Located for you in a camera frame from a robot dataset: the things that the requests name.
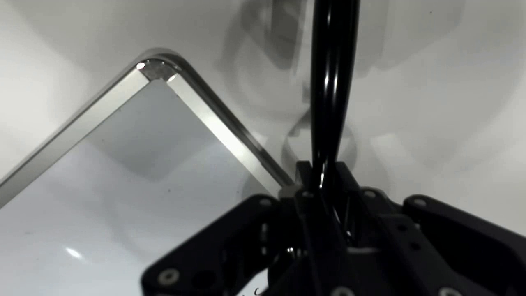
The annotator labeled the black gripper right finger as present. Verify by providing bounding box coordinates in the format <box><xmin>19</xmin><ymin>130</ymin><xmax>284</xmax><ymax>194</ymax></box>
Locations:
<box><xmin>326</xmin><ymin>161</ymin><xmax>526</xmax><ymax>296</ymax></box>

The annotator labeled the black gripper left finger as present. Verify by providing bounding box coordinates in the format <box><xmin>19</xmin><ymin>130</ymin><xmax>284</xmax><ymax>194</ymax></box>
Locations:
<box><xmin>139</xmin><ymin>161</ymin><xmax>348</xmax><ymax>296</ymax></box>

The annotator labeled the black plastic spoon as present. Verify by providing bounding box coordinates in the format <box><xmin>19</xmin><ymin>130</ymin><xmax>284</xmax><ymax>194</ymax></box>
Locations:
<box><xmin>308</xmin><ymin>0</ymin><xmax>361</xmax><ymax>183</ymax></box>

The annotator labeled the silver metal tray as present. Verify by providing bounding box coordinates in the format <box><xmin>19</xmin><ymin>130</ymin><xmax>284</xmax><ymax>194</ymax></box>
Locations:
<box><xmin>0</xmin><ymin>48</ymin><xmax>300</xmax><ymax>296</ymax></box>

